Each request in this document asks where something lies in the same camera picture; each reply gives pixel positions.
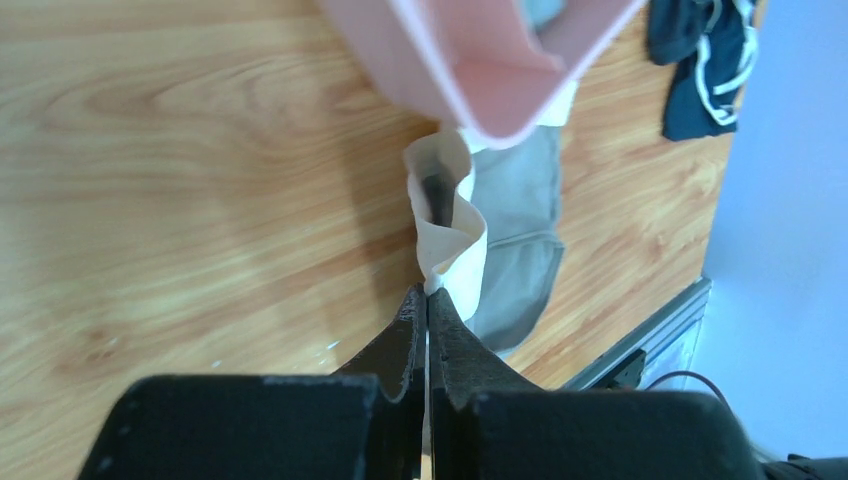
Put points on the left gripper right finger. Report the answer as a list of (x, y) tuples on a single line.
[(487, 421)]

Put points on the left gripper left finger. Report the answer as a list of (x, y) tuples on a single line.
[(363, 421)]

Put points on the grey underwear white waistband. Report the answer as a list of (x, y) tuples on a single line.
[(486, 223)]

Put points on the navy blue underwear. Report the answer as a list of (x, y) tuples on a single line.
[(714, 46)]

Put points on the pink compartment organizer tray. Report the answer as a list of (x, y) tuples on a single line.
[(476, 64)]

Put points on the aluminium frame rail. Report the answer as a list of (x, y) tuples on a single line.
[(662, 344)]

